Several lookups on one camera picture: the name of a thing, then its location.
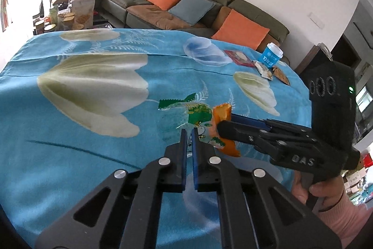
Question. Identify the person's right hand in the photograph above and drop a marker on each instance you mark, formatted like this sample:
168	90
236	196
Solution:
326	189

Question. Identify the brown paper bag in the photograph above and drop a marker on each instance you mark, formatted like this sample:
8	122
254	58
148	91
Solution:
83	11

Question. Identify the clear green orange snack wrapper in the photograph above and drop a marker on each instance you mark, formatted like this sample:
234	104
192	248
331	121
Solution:
198	113

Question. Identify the person's right forearm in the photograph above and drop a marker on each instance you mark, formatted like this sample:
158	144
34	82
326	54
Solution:
346	219

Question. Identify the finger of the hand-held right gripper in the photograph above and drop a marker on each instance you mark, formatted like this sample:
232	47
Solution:
239	131
250	120

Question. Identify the brown snack wrapper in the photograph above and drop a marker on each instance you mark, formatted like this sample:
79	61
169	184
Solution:
281	75

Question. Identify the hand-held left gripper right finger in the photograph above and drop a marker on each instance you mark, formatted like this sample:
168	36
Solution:
195	161

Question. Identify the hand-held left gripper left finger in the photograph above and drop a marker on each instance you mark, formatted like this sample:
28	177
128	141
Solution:
184	161

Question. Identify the group of food jars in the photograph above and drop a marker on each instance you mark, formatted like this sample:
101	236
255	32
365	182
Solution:
55	21

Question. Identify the white wall switch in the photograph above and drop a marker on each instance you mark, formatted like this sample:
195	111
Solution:
317	20

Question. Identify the red snack packet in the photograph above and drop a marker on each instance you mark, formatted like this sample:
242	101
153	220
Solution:
239	58

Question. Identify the white green snack wrapper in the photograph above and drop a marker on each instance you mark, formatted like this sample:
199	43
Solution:
263	71

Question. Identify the blue-grey cushion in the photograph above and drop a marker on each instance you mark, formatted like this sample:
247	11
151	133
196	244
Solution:
191	8

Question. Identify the blue paper cup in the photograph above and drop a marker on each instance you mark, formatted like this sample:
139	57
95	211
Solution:
271	56

